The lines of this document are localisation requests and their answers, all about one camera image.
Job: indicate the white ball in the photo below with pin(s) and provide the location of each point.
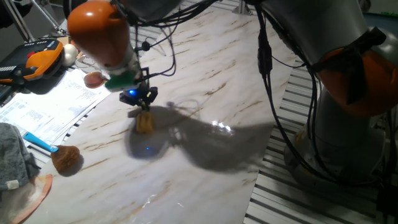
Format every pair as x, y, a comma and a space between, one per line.
70, 54

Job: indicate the small pink ball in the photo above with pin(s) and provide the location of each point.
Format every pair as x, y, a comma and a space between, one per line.
93, 80

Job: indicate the aluminium profile beam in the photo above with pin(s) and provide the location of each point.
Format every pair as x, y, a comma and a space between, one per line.
57, 28
20, 21
242, 9

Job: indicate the black computer keyboard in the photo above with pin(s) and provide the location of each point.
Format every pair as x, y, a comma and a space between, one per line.
4, 93

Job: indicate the green wrist adapter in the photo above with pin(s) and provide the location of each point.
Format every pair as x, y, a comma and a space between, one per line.
122, 81

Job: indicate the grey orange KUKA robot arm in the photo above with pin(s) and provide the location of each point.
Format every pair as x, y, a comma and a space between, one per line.
342, 124

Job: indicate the white printed paper sheets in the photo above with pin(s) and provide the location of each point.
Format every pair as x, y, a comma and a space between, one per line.
56, 105

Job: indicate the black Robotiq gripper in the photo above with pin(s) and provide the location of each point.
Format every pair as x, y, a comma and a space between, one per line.
136, 96

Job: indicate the white marble pattern board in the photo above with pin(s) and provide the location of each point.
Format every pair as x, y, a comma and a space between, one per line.
155, 186

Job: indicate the blue flat box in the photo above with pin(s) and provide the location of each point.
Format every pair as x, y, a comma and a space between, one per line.
382, 20

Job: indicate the green bag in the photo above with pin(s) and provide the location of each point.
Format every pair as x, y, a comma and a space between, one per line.
390, 13

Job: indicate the pinkish wooden cube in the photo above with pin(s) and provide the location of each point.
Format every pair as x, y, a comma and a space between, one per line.
63, 40

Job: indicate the orange black teach pendant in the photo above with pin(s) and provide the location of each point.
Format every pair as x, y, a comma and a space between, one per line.
40, 60

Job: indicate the grey folded towel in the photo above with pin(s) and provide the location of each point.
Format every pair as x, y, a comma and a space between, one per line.
15, 155

